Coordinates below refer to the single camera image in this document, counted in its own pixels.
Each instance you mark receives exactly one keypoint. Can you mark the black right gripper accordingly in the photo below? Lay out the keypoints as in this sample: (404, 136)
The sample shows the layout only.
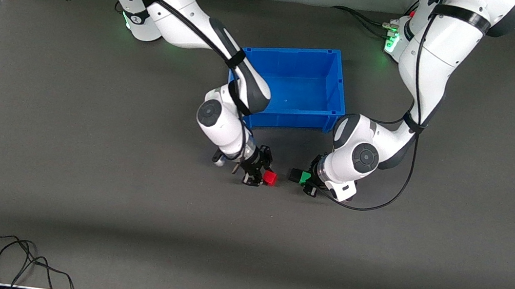
(256, 161)

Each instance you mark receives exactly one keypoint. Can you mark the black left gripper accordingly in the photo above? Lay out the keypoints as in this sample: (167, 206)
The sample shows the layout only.
(313, 175)

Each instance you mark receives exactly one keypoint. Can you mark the small green cube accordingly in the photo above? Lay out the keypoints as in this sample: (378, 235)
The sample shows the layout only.
(305, 178)

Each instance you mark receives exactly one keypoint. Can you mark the small red cube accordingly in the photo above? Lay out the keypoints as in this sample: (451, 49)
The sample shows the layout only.
(270, 178)

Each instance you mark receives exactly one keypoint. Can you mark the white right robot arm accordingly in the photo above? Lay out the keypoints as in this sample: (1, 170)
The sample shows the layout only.
(180, 12)

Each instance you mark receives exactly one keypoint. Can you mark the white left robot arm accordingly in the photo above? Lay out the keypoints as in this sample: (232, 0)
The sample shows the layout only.
(434, 63)

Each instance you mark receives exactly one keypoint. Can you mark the small black cube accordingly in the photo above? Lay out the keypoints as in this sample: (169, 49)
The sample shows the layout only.
(294, 175)

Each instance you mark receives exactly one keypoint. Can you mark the blue plastic storage bin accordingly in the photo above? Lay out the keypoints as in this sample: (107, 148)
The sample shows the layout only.
(304, 86)

